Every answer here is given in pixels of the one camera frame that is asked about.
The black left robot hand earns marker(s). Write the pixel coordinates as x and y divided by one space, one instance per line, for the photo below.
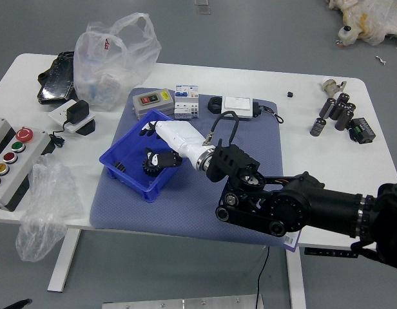
18 304

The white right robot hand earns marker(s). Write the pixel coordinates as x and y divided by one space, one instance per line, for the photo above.
179 136

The big black gear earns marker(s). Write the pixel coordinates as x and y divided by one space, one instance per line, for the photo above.
151 171

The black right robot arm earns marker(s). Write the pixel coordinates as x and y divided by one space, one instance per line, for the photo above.
288 206

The black hex nut block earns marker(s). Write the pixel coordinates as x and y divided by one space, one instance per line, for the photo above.
214 105

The blue plastic box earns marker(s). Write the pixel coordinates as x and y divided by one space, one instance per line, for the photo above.
127 151

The grey control box, coloured buttons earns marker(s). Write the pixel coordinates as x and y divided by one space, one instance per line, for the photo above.
11 167

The white circuit breaker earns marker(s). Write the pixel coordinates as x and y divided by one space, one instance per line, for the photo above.
185 101

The white table leg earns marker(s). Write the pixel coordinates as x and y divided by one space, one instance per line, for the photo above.
296 280
64 260

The blue-grey mat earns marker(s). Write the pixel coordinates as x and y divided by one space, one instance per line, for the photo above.
185 209

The small black electronic module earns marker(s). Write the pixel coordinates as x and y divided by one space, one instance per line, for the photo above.
257 110

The black base block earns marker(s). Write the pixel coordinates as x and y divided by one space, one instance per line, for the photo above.
88 128

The white translucent plastic bag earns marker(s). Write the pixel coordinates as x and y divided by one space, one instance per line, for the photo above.
102 74

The black power adapter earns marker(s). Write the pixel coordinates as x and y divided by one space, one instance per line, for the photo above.
77 111

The clear crumpled plastic bag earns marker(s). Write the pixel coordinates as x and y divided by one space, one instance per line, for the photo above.
47 199

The white socket plate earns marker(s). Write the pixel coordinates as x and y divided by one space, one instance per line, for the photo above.
58 114

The small clear floor item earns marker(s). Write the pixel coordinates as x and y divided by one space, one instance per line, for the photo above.
202 7

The black keyboard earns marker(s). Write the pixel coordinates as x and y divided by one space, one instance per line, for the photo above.
56 80

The dark cylindrical capacitor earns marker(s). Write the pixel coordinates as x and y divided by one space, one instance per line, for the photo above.
327 107
343 97
350 106
344 119
317 127
337 111

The purple mat tag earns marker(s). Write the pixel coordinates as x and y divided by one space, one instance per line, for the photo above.
292 243

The beige metal connector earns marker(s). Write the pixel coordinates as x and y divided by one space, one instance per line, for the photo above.
330 86

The silver metal plate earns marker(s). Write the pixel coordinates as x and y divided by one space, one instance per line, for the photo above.
182 303

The black terminal module, green parts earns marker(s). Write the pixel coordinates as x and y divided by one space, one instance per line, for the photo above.
363 130

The black table control panel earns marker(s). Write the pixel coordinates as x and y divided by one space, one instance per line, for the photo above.
327 253

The white paper scrap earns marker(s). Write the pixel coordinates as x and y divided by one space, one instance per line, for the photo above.
381 60

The plastic-wrapped plush toy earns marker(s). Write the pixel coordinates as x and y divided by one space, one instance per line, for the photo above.
372 19

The grey push-button switch box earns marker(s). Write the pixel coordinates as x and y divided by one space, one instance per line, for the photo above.
150 100

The white wall switch panel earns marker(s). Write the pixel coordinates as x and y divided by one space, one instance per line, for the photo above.
237 103

